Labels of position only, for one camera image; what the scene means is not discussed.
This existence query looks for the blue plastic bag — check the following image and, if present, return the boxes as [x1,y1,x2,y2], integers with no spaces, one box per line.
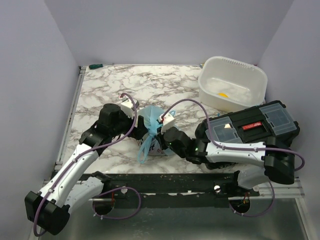
[137,105,175,164]

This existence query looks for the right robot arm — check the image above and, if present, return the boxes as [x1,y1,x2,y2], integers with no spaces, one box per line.
[157,126,295,196]

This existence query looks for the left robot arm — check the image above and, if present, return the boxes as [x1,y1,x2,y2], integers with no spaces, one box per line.
[24,99,147,237]

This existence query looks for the yellow item in tub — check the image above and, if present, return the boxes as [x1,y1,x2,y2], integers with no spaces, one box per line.
[218,93,229,98]

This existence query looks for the white plastic tub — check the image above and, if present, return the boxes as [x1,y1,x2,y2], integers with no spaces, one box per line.
[198,56,268,112]

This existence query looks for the black tool box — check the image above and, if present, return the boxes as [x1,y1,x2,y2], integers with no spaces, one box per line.
[209,100,300,147]

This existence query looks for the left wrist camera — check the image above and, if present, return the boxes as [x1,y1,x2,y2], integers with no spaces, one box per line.
[120,93,140,119]

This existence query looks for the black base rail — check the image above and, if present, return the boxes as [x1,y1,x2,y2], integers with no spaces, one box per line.
[74,172,266,208]

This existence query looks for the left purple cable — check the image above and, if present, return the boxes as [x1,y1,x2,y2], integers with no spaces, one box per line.
[32,92,142,237]

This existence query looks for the purple cable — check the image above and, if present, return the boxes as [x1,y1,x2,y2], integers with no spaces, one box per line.
[32,92,142,237]
[159,98,306,218]

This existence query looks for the green handled screwdriver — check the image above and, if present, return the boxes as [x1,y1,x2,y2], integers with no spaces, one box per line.
[88,63,114,70]

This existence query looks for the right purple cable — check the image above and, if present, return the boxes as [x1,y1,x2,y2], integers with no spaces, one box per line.
[159,98,306,218]

